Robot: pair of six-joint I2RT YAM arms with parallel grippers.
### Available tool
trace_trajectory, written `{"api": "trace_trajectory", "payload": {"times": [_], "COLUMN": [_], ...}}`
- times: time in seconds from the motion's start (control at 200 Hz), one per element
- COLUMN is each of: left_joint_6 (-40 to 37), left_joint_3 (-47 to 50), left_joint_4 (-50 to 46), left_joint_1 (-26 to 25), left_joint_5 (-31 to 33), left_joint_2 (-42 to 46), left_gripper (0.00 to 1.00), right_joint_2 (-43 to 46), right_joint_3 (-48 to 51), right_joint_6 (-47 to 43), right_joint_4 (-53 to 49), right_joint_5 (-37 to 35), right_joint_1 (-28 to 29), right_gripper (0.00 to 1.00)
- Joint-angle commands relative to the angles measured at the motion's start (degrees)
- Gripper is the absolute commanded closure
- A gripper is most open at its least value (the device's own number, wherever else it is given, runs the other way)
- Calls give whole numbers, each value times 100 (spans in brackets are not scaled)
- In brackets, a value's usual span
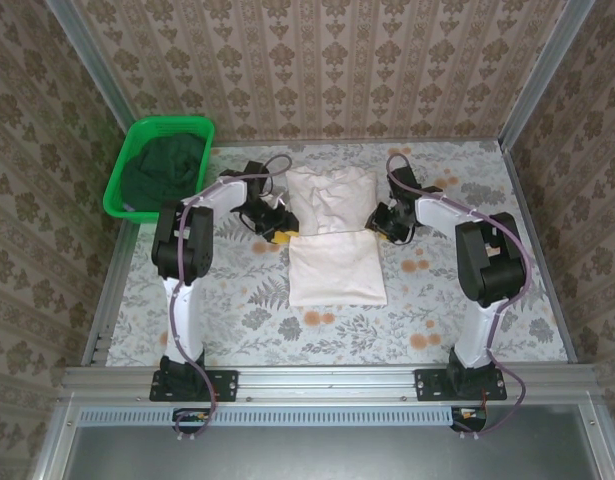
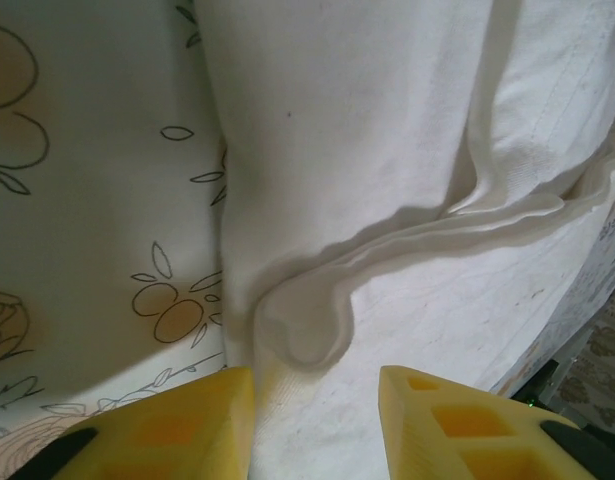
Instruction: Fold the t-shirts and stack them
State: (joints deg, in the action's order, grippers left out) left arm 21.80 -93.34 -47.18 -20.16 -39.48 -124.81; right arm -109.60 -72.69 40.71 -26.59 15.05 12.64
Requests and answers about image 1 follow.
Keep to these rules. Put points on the white t-shirt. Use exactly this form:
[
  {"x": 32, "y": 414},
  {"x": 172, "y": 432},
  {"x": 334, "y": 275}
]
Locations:
[{"x": 337, "y": 270}]

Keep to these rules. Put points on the green plastic basket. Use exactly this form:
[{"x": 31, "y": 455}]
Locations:
[{"x": 114, "y": 205}]

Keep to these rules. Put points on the dark green t-shirt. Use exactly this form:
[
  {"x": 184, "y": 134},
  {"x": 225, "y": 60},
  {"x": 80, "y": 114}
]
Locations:
[{"x": 162, "y": 170}]

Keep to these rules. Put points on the floral patterned table cover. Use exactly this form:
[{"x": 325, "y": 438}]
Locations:
[{"x": 337, "y": 340}]

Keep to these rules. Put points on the grey metal panel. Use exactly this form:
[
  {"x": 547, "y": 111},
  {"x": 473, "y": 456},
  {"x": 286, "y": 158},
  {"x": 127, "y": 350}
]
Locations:
[{"x": 337, "y": 455}]

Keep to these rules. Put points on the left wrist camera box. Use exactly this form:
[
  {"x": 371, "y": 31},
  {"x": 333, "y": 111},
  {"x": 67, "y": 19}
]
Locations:
[{"x": 281, "y": 202}]

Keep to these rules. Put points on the aluminium side rail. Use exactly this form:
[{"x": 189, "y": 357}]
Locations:
[
  {"x": 526, "y": 210},
  {"x": 106, "y": 300}
]

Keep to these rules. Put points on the aluminium frame beam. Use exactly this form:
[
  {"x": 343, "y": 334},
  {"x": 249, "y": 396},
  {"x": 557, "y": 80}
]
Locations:
[{"x": 327, "y": 382}]

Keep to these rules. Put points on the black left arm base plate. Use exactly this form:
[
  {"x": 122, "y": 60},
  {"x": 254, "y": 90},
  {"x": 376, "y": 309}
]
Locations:
[{"x": 224, "y": 385}]

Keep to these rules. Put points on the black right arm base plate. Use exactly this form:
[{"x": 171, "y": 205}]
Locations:
[{"x": 429, "y": 385}]

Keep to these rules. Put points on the aluminium frame post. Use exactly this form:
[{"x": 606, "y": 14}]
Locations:
[
  {"x": 99, "y": 75},
  {"x": 547, "y": 75}
]

